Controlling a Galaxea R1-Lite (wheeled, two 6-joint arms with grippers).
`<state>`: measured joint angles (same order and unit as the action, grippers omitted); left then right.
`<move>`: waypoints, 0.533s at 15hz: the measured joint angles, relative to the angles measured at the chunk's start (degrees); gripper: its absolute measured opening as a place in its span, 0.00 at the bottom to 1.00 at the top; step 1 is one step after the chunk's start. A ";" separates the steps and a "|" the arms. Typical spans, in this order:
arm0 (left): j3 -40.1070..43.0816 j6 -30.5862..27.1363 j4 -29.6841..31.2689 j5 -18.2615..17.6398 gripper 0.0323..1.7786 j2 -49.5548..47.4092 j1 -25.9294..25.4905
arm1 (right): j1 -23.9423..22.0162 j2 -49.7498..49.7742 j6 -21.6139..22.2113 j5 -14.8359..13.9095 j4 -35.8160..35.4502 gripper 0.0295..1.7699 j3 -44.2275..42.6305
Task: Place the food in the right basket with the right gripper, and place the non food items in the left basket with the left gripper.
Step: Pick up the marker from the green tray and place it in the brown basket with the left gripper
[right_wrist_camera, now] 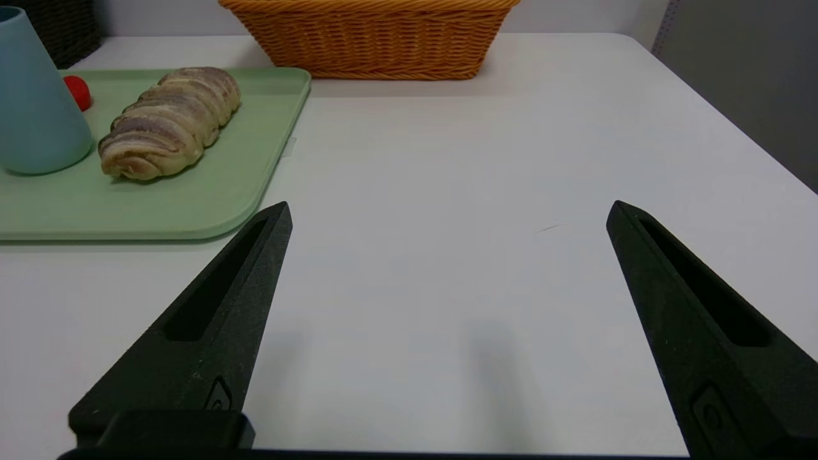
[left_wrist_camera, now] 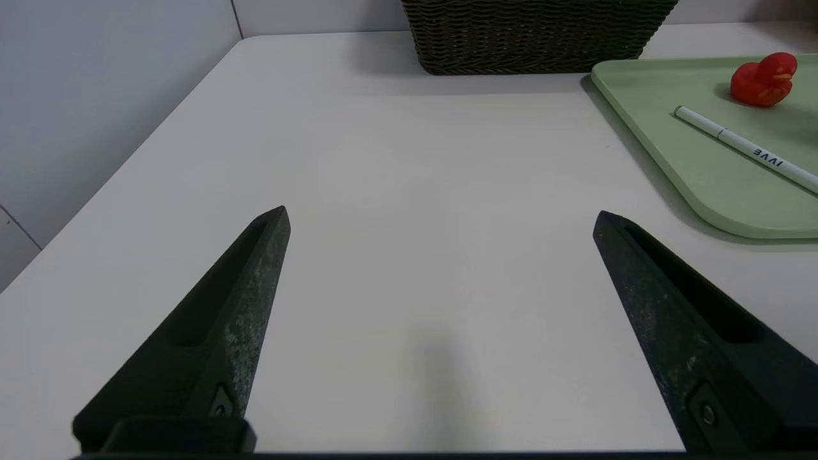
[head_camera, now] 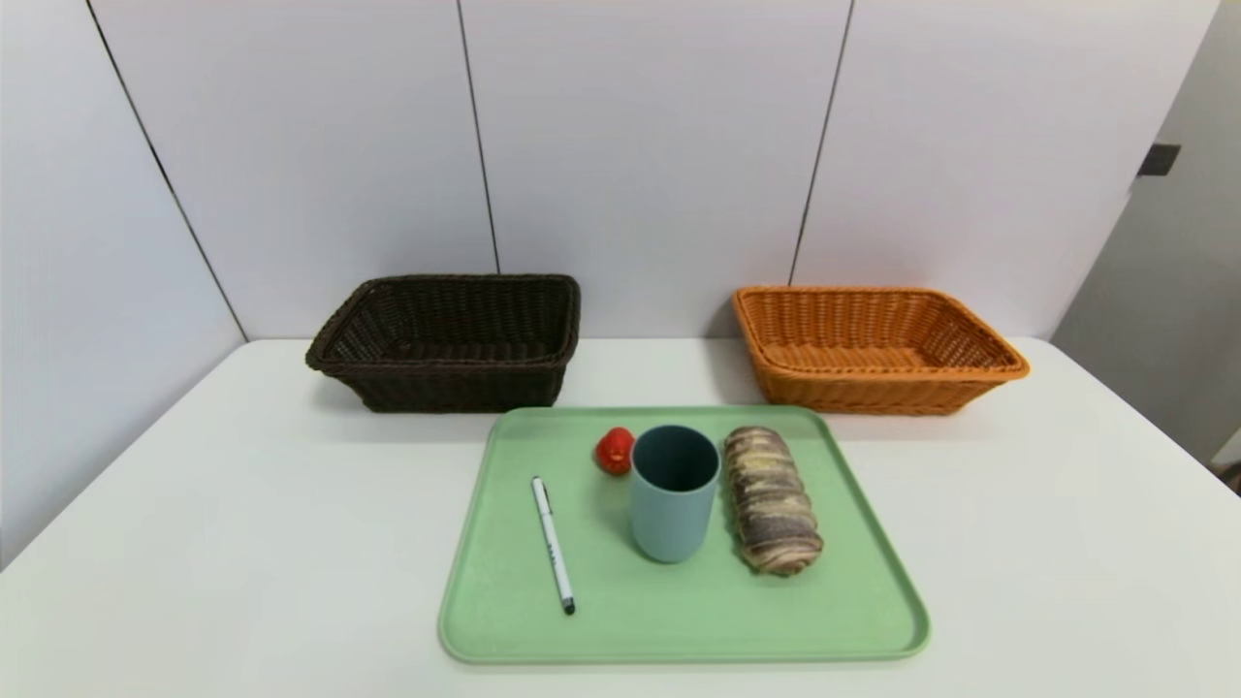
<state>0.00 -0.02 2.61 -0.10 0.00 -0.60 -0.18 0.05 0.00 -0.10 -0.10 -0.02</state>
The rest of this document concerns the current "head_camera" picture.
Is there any red rubber duck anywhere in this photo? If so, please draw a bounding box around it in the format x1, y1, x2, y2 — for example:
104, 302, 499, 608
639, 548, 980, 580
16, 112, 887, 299
594, 427, 637, 477

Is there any blue-grey plastic cup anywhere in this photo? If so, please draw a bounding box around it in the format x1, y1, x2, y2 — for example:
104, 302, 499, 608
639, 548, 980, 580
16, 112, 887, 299
630, 425, 721, 564

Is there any white marker pen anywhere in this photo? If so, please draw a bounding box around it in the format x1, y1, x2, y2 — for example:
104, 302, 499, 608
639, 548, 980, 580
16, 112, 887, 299
530, 476, 577, 617

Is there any marbled brown bread loaf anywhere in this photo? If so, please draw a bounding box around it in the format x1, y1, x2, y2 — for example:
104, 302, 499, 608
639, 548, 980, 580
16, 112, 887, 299
723, 426, 825, 578

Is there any dark brown wicker basket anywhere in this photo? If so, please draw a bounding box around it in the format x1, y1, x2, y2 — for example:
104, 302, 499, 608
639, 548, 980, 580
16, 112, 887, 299
305, 273, 583, 414

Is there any orange wicker basket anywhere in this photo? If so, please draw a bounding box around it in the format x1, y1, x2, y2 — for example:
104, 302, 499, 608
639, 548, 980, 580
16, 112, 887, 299
732, 285, 1031, 417

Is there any green plastic tray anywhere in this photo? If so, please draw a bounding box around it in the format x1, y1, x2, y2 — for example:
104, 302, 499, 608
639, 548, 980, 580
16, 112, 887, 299
437, 405, 932, 667

